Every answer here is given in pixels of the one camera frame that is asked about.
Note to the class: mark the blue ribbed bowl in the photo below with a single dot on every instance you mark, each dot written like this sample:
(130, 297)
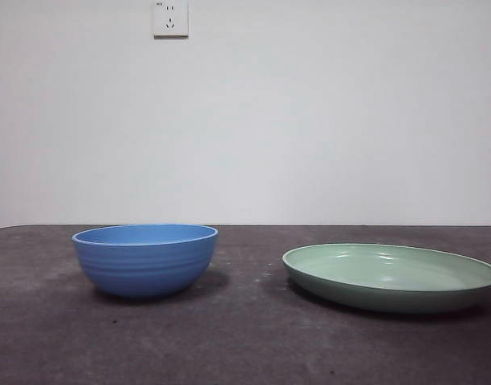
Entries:
(145, 268)

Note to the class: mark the green round plate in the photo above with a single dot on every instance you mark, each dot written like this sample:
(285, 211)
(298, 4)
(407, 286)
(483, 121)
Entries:
(390, 297)

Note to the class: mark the white wall socket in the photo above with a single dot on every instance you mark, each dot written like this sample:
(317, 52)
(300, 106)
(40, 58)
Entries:
(170, 20)

